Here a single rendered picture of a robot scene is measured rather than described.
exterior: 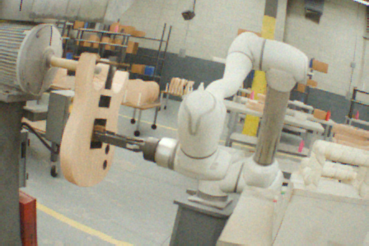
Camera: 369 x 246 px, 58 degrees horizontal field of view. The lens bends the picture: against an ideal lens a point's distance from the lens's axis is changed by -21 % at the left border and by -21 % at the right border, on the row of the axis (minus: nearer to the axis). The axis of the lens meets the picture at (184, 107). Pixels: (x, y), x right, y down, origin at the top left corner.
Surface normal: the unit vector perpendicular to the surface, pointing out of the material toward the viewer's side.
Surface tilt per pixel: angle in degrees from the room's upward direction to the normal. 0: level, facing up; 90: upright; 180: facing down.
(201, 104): 48
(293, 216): 90
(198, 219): 90
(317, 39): 90
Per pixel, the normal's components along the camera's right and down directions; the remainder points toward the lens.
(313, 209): -0.21, 0.07
